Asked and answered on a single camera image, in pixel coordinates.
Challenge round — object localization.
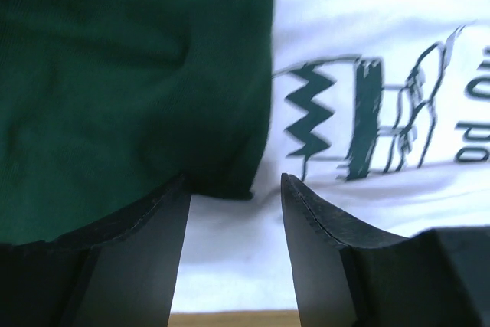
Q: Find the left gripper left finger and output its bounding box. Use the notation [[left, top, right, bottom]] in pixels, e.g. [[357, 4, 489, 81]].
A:
[[1, 176, 191, 326]]

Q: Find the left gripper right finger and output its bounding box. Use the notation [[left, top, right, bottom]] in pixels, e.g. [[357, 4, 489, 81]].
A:
[[281, 174, 489, 327]]

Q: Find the white green-sleeved t-shirt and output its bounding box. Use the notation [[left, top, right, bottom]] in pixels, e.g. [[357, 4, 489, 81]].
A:
[[1, 0, 489, 312]]

